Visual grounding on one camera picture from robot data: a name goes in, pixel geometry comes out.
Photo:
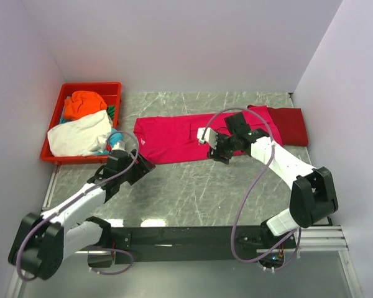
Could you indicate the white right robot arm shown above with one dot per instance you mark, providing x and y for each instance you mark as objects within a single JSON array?
[{"x": 313, "y": 194}]

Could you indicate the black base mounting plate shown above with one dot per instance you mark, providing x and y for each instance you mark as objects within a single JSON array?
[{"x": 147, "y": 244}]

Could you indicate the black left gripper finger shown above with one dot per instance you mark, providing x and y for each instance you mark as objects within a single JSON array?
[
  {"x": 145, "y": 165},
  {"x": 135, "y": 175}
]

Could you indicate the aluminium extrusion rail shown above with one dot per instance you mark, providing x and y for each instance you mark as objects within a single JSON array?
[{"x": 317, "y": 238}]

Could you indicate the red plastic bin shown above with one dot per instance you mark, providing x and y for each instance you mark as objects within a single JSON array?
[{"x": 109, "y": 91}]

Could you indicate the light blue t-shirt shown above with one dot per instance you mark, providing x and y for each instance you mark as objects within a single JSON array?
[{"x": 108, "y": 142}]

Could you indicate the bright pink t-shirt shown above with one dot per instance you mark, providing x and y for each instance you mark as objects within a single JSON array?
[{"x": 164, "y": 140}]

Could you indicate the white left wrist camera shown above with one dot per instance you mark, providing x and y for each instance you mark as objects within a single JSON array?
[{"x": 120, "y": 145}]

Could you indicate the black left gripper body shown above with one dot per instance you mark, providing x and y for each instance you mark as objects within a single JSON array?
[{"x": 124, "y": 177}]

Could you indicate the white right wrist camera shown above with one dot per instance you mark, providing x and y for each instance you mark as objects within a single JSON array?
[{"x": 207, "y": 136}]

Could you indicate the orange t-shirt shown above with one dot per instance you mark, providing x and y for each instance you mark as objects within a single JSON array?
[{"x": 83, "y": 103}]

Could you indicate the white t-shirt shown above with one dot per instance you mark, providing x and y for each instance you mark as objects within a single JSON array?
[{"x": 79, "y": 137}]

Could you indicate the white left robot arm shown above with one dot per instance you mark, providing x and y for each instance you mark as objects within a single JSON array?
[{"x": 44, "y": 240}]

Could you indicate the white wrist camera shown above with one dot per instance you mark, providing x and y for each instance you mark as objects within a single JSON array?
[
  {"x": 207, "y": 136},
  {"x": 120, "y": 145}
]

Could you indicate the folded dark red t-shirt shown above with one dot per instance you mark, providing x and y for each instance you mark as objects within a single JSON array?
[{"x": 290, "y": 126}]

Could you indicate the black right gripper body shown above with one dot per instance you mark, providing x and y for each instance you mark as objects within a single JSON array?
[{"x": 225, "y": 148}]

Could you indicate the green t-shirt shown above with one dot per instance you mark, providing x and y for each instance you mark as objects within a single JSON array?
[{"x": 111, "y": 110}]

